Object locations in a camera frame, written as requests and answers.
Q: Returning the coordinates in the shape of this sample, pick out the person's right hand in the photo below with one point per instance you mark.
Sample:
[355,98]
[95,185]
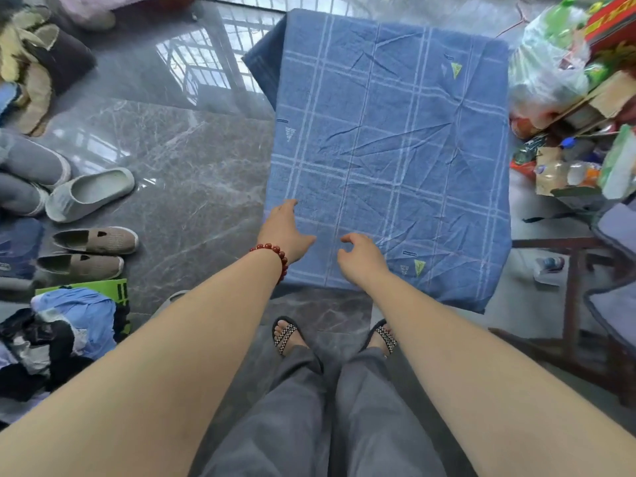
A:
[365,265]

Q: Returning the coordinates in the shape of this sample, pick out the person's left hand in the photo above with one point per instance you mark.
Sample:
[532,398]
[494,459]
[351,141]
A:
[285,233]

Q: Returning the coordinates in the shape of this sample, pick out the blue lined cloth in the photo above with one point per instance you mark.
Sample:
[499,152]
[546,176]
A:
[397,144]

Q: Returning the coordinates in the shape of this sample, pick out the person's right forearm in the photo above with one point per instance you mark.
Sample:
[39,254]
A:
[497,382]

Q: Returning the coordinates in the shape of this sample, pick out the person's left forearm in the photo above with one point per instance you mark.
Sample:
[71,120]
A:
[124,382]

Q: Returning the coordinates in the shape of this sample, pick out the person's grey trousers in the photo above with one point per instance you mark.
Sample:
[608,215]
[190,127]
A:
[308,417]

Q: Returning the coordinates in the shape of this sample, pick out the black white woven sandal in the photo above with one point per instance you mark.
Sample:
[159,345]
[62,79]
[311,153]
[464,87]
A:
[385,337]
[285,337]

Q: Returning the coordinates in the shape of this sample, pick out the beige rubber slipper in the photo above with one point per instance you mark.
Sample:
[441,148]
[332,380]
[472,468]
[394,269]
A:
[171,300]

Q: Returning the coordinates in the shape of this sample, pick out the green printed bag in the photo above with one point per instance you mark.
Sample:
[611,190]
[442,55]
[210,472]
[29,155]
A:
[112,288]

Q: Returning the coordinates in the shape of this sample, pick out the red plastic wrapper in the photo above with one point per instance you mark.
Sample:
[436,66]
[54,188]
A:
[522,171]

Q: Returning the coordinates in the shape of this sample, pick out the white blue wrapper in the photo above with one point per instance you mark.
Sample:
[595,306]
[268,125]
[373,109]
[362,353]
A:
[549,270]

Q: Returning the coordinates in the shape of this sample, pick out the dark drink can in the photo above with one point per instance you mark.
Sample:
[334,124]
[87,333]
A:
[529,151]

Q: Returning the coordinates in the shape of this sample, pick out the grey rubber slipper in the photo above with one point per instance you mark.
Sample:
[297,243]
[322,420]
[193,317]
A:
[89,193]

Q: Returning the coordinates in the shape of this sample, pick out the dark wooden side chair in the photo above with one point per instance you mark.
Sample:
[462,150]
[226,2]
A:
[571,303]

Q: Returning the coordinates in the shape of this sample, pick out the clear plastic bottle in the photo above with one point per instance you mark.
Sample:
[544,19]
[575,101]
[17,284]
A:
[571,173]

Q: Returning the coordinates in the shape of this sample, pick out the blue capped plastic bottle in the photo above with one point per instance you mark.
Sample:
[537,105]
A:
[576,148]

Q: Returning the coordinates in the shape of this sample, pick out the pile of mixed clothes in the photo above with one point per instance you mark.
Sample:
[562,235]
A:
[64,332]

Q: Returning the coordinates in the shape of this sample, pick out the black quilted bear print jacket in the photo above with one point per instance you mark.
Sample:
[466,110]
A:
[616,303]

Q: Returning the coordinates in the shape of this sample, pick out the white plastic bag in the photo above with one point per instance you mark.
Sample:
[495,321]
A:
[541,79]

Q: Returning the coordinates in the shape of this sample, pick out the grey fabric slipper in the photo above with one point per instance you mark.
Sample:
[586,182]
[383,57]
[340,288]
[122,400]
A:
[35,161]
[20,196]

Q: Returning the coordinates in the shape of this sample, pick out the navy fabric bag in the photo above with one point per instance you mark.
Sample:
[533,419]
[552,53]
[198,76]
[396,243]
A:
[20,250]

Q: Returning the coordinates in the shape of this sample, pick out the green white carton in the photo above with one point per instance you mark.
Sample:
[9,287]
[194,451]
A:
[621,163]

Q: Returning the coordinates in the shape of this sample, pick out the white cloth bundle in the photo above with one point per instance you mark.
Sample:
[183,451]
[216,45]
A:
[97,19]

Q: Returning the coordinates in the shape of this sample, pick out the pink folded umbrella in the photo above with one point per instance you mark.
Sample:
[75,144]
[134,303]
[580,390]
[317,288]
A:
[109,2]

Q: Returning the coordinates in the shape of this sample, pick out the heap of worn shoes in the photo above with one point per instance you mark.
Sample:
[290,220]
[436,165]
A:
[44,64]

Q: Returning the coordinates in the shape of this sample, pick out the green drink can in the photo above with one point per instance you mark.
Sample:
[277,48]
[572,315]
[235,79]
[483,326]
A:
[596,74]

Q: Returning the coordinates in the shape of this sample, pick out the green plastic bottle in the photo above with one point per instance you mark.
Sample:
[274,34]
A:
[559,19]

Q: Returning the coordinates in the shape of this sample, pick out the red printed carton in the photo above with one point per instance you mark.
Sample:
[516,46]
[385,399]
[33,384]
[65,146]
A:
[611,17]

